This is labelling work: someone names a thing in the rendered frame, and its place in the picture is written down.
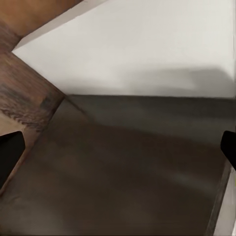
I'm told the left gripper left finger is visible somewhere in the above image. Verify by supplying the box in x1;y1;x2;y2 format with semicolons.
0;131;26;190

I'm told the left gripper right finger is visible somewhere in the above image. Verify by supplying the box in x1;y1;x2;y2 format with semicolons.
220;131;236;170

